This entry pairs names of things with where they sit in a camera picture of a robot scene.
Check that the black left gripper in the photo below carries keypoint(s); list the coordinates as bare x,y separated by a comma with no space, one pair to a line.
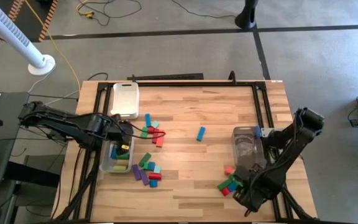
121,130

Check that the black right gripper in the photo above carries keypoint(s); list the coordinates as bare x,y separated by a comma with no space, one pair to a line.
249,197

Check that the blue cylinder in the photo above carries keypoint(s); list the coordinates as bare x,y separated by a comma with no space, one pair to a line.
113,152

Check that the lime green cylinder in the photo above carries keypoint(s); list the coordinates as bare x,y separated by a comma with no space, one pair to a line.
120,168

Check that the small red block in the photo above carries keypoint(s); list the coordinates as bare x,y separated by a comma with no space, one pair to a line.
150,129
225,191

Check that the long green block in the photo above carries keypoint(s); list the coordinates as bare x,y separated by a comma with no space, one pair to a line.
145,159
224,184

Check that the small green block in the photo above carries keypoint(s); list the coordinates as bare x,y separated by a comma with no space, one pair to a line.
145,165

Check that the orange cylinder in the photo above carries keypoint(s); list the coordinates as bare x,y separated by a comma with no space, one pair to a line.
228,170

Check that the long red block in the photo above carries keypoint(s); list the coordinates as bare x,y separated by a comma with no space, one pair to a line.
155,139

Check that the purple rectangular block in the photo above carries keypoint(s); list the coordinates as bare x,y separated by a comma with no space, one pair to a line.
144,177
136,172

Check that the long orange-red block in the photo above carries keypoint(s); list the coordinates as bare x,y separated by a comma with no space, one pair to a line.
160,142

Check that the long blue block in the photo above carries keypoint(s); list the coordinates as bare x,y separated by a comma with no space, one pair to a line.
148,120

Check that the red cylinder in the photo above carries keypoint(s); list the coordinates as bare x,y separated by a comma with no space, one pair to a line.
154,176

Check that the blue half-round block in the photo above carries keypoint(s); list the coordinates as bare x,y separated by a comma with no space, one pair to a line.
153,183

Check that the blue rectangular block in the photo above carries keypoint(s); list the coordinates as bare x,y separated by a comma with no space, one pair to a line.
201,133
257,132

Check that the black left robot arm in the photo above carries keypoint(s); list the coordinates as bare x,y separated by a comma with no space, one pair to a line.
67,123

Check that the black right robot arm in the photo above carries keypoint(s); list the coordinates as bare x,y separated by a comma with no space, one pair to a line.
291,146

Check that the light grey plastic bin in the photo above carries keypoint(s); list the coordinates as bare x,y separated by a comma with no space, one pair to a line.
106,165

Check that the green rectangular block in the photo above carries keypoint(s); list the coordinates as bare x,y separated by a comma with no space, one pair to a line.
144,134

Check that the small teal block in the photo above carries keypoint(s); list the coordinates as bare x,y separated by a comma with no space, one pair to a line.
155,124
157,169

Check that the white plastic bin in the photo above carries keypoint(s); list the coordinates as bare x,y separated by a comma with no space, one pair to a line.
124,99

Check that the clear smoky plastic bin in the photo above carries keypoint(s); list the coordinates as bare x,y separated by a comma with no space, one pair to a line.
247,146

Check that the black controller box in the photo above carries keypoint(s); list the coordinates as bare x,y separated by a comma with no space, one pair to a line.
54,136

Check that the black flat floor bar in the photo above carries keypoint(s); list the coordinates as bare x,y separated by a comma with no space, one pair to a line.
166,76

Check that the small black clamp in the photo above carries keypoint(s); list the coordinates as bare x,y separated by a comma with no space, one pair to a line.
232,77

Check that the dark grey side desk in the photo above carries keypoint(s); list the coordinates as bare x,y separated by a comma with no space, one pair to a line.
8,105

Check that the white tower fan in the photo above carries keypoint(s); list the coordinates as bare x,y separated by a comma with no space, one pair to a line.
8,31

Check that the black stand base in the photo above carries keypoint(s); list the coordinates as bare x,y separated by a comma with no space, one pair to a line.
246,14

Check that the black aluminium table frame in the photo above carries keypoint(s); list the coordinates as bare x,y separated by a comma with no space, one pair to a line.
197,84

